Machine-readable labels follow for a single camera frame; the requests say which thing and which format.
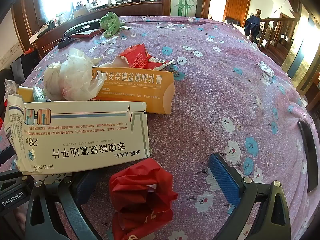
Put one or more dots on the yellow small box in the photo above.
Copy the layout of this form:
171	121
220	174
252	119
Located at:
25	93

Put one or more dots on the black car key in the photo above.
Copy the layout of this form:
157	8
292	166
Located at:
64	42

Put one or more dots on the red torn carton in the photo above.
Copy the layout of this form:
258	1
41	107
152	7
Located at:
135	55

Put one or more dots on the wooden stair railing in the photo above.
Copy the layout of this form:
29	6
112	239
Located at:
275	35

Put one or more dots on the wooden brick-pattern counter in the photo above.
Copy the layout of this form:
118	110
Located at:
140	8

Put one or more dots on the purple floral tablecloth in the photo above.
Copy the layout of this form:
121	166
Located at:
212	100

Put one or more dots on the red pouch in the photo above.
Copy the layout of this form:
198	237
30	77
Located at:
87	33

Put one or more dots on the wooden door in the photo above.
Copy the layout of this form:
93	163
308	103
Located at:
237	5

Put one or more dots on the black curved strip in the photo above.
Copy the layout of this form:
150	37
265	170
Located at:
308	155

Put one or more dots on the dark blue jacket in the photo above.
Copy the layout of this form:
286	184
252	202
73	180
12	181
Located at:
252	25

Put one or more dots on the white plastic bag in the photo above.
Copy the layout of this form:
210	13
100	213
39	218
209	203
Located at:
75	75

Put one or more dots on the orange medicine box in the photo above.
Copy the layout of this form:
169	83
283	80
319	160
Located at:
150	97

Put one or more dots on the black wallet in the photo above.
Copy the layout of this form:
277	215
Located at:
82	26

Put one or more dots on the white medicine box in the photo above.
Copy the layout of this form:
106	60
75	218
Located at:
87	135

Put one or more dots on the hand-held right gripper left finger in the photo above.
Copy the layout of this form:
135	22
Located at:
86	187

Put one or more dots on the green cloth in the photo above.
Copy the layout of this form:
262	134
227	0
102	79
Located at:
111	23

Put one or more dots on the teal small box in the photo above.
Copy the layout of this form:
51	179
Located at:
38	95

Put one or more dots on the clear plastic bag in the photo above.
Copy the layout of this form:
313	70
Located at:
10	86

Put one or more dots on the small white sachet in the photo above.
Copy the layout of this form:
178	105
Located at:
266	68

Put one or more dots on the clutter of bottles and boxes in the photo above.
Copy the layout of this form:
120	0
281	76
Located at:
112	0

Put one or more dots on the black paper bag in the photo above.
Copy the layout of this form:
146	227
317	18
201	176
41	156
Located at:
22	67

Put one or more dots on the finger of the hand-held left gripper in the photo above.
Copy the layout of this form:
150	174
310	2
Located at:
6	152

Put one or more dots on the red paper packet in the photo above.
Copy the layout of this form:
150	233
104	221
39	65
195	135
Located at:
140	180

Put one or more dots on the small red bag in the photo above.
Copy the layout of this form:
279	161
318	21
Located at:
30	51

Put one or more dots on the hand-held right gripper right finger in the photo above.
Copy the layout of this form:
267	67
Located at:
225	177

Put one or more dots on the white flat box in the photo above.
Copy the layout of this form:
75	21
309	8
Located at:
41	33

